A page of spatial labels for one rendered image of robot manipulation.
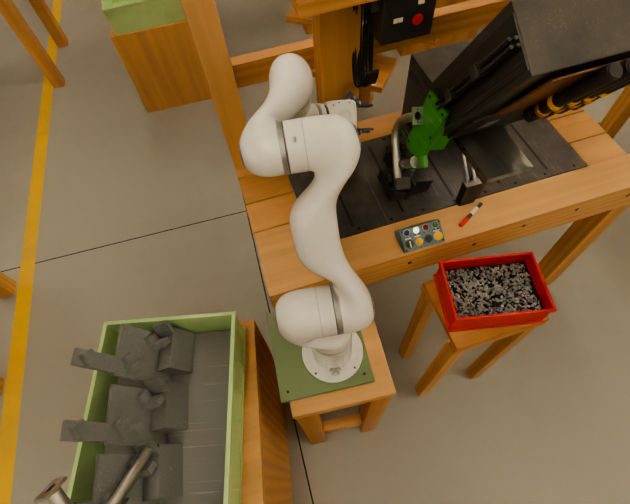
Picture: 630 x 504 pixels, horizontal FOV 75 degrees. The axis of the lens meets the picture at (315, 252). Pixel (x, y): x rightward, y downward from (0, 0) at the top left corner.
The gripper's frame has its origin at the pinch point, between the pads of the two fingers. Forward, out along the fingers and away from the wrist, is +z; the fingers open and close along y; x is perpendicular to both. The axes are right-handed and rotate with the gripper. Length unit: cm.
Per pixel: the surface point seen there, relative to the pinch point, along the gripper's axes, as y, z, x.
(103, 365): -63, -85, 2
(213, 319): -59, -53, 9
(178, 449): -90, -69, -5
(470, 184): -23.5, 36.1, -7.7
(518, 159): -16, 42, -21
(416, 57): 20.6, 25.4, 7.6
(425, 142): -8.6, 19.0, -5.0
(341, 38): 26.1, -1.6, 11.5
